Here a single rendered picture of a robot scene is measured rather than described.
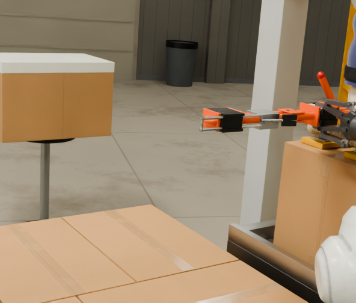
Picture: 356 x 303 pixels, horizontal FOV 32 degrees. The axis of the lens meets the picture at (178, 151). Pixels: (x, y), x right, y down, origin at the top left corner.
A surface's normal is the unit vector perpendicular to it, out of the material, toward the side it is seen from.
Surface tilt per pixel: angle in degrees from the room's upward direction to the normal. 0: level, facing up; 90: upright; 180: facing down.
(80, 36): 90
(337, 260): 59
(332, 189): 90
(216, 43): 90
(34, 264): 0
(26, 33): 90
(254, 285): 0
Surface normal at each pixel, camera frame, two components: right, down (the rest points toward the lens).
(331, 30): 0.24, 0.25
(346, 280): -0.48, 0.02
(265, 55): -0.84, 0.07
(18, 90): 0.53, 0.25
